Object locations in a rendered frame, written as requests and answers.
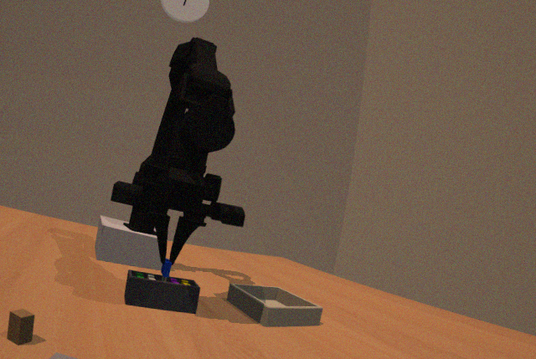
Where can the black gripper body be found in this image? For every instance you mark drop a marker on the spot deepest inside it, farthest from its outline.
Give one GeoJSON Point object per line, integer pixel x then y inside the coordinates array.
{"type": "Point", "coordinates": [133, 194]}

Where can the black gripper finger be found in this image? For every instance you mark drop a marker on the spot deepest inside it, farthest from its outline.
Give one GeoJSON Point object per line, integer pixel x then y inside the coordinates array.
{"type": "Point", "coordinates": [183, 230]}
{"type": "Point", "coordinates": [161, 223]}

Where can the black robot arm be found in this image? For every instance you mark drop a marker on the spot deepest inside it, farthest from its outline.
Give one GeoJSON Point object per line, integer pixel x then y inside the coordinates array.
{"type": "Point", "coordinates": [207, 126]}

